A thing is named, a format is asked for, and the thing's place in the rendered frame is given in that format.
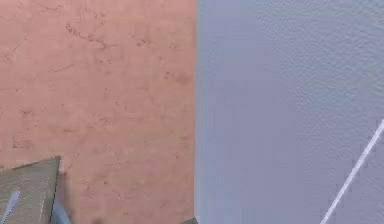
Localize pale grey spatula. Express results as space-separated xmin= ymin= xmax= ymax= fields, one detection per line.
xmin=0 ymin=190 xmax=21 ymax=222

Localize olive-brown topped counter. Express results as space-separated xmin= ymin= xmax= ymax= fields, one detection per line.
xmin=0 ymin=155 xmax=73 ymax=224

